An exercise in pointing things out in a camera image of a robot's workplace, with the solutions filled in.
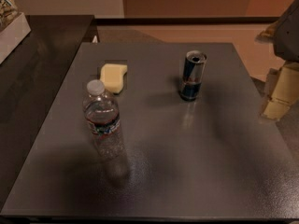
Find clear plastic water bottle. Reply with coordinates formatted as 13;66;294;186
82;79;124;161

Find white box with contents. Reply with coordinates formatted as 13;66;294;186
0;0;31;63

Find blue silver energy drink can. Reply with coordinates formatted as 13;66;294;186
179;50;207;102

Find cardboard box stack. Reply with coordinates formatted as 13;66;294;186
261;62;299;120

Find dark object at right edge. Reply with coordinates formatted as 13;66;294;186
255;0;299;62

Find yellow sponge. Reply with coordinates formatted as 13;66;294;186
100;63;127;94

